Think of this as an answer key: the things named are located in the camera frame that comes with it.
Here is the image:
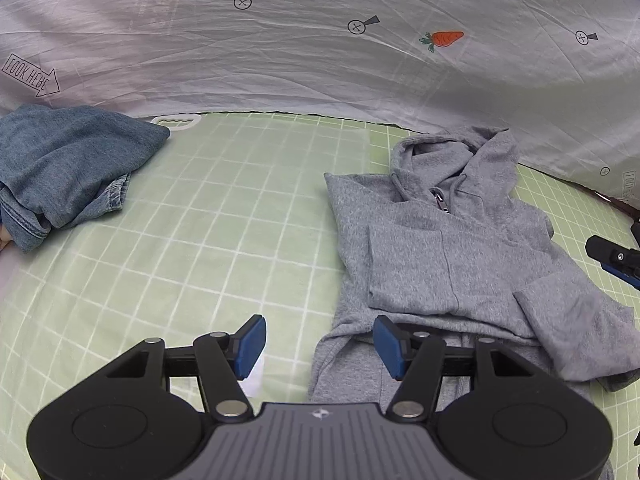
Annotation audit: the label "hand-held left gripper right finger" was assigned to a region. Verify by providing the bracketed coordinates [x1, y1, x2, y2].
[374, 315, 538, 421]

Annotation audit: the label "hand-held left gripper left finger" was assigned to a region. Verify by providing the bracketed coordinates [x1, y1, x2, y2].
[105, 314, 267, 422]

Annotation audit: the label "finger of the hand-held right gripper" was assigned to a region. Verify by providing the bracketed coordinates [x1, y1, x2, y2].
[585, 235, 640, 291]

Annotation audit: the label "grey zip hoodie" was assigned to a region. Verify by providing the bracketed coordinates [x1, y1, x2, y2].
[306, 126, 640, 480]

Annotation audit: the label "green checked bed sheet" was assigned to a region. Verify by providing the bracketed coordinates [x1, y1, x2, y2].
[0, 112, 640, 480]

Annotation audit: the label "blue denim jeans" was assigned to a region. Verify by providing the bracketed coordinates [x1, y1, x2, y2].
[0, 105, 172, 254]

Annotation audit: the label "white carrot-print hanging sheet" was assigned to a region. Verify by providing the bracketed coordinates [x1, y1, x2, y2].
[0, 0, 640, 211]

